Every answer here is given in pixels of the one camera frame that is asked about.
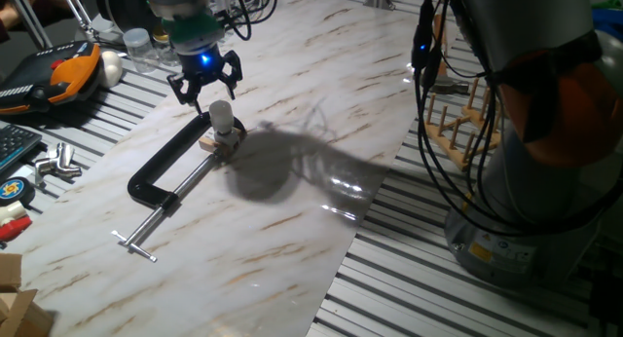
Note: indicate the white red valve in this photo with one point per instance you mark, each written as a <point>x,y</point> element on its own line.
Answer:
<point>12,222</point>

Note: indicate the wooden peg rack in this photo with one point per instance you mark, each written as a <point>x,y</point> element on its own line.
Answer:
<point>455,149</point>

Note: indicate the glass jar gold lid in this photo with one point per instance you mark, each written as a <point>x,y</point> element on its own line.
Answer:
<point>165,52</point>

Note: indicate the person forearm dark sleeve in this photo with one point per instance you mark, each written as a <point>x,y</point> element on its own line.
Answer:
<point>10,20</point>

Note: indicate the thin metal stand rod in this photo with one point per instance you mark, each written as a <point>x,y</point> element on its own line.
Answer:
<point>78,11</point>

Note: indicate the clear plastic jar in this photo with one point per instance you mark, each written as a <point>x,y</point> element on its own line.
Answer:
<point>140,49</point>

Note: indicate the green gripper mount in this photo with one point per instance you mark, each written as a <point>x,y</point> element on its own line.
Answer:
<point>192,27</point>

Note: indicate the black metal C-clamp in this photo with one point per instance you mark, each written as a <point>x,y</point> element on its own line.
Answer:
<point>156,171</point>

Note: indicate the black keyboard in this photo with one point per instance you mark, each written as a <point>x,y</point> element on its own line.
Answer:
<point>14,144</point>

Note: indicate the marble pattern sheet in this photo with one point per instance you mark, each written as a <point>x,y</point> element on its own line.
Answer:
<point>272,259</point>

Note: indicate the green crumpled bag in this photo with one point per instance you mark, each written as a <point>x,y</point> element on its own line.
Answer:
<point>608,5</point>

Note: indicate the black orange teach pendant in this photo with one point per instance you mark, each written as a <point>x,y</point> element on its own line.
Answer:
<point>63,74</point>

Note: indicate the grey metal stand bar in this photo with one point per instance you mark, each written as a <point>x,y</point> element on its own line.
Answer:
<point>29,18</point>

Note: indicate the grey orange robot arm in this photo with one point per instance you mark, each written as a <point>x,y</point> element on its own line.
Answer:
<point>540,191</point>

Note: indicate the white egg-shaped object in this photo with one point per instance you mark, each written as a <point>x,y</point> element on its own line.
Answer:
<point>112,68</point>

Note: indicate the black round spool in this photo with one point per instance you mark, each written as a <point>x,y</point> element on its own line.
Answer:
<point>124,6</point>

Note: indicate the silver metal pipe fitting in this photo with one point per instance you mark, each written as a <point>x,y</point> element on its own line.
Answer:
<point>56,164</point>

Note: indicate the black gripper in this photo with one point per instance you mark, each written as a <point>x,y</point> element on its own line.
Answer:
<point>204,66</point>

